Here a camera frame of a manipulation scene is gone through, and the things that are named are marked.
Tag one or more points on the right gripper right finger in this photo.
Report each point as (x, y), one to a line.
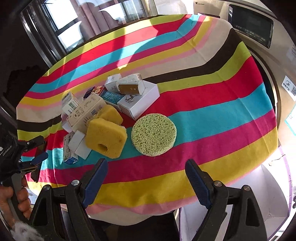
(246, 221)

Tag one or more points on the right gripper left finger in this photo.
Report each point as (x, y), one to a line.
(47, 217)

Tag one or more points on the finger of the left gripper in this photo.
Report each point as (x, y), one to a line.
(34, 166)
(25, 146)

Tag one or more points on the cream box with gold frame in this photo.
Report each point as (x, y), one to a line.
(84, 112)

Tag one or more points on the yellow rectangular sponge with hole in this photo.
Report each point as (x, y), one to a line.
(106, 138)

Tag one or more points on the teal toothpaste box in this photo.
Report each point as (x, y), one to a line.
(111, 97)

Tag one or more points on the white cube box red logo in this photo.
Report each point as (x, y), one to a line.
(111, 83)

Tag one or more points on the green round sponge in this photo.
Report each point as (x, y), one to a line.
(153, 134)

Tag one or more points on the brown plastic tissue pack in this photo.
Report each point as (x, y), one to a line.
(131, 87)

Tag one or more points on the large white box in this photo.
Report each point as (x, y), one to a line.
(135, 105)

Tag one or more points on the red and yellow small box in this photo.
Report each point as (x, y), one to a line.
(99, 89)

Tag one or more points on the small white blue box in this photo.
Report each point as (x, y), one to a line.
(69, 156)

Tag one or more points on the grey fluffy microphone cover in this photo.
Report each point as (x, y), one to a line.
(23, 232)

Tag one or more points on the white flat card box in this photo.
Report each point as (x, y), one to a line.
(77, 144)

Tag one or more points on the white barcode box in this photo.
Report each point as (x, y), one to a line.
(69, 103)

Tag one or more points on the dark blue small box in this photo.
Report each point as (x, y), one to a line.
(88, 92)

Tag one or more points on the striped colourful tablecloth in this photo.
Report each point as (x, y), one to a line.
(209, 86)

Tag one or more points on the champagne washing machine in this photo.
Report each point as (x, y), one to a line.
(272, 44)

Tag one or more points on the window with dark frame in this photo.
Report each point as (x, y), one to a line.
(56, 28)

